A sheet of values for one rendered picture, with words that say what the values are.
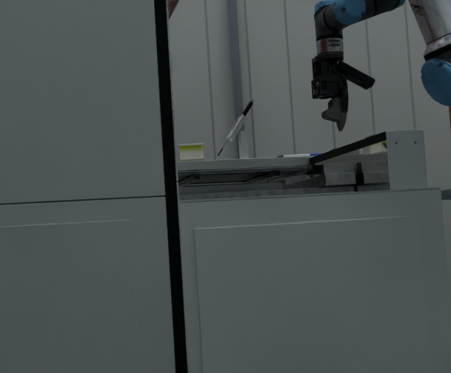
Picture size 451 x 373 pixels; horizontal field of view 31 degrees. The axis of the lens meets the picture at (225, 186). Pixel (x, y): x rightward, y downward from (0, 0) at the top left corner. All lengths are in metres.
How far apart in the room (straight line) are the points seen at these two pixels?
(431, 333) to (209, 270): 0.52
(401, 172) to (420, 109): 2.25
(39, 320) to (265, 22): 2.92
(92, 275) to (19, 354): 0.18
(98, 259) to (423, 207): 0.76
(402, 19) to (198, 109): 1.12
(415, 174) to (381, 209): 0.15
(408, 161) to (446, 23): 0.32
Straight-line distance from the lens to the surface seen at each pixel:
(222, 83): 4.09
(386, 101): 4.11
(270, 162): 2.36
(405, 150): 1.90
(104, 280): 1.45
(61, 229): 1.44
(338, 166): 2.03
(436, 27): 1.88
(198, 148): 2.45
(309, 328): 1.74
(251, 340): 1.71
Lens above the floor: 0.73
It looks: 4 degrees up
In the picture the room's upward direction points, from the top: 4 degrees counter-clockwise
